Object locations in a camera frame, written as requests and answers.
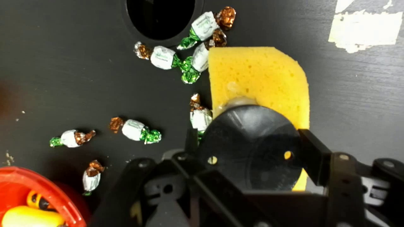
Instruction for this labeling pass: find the red bowl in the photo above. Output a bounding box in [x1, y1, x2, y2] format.
[0, 165, 92, 227]

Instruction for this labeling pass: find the beige pointed tape scrap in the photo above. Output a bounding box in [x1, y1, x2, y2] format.
[334, 0, 357, 14]

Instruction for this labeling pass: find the yellow black striped toy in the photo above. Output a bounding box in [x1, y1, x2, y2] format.
[25, 188, 55, 212]

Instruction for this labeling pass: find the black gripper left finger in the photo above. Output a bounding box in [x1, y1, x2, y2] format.
[86, 127, 237, 227]

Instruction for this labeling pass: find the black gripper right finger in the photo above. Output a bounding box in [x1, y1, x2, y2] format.
[298, 127, 404, 227]

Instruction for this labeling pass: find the yellow toy lemon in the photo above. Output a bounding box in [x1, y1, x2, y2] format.
[0, 204, 67, 227]

